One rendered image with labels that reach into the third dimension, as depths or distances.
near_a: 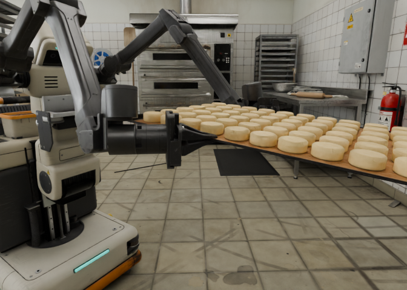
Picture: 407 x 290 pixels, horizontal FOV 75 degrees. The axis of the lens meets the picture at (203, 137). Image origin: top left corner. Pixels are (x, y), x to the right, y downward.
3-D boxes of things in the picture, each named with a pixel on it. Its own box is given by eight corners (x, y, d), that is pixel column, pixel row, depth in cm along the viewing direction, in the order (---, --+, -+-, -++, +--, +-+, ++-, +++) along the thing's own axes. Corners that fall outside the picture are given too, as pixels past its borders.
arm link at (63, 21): (73, 11, 71) (26, -4, 63) (82, -6, 68) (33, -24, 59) (122, 155, 59) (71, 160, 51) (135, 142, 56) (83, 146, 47)
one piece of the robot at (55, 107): (33, 148, 110) (26, 95, 105) (93, 136, 132) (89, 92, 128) (53, 154, 101) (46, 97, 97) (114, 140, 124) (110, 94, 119)
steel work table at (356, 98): (254, 140, 479) (257, 85, 458) (294, 140, 482) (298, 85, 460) (292, 180, 294) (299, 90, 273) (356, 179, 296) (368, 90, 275)
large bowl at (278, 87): (268, 91, 441) (269, 83, 437) (291, 91, 442) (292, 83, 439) (275, 92, 403) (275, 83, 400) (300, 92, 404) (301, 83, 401)
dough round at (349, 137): (338, 139, 57) (340, 130, 57) (357, 146, 53) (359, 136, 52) (319, 139, 56) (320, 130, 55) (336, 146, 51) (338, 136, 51)
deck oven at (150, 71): (136, 149, 420) (129, 12, 377) (149, 134, 538) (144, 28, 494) (234, 148, 426) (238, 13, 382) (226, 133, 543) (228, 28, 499)
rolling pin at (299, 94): (289, 96, 326) (289, 91, 324) (292, 96, 329) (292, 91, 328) (330, 99, 279) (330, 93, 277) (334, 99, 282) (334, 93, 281)
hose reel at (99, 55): (117, 106, 527) (114, 48, 503) (115, 107, 510) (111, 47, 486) (97, 106, 526) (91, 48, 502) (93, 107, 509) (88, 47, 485)
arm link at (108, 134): (106, 154, 52) (100, 157, 46) (105, 118, 51) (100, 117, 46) (143, 152, 53) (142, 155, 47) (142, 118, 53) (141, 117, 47)
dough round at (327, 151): (309, 150, 48) (311, 140, 47) (340, 154, 46) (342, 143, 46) (311, 158, 43) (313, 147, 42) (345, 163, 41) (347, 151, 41)
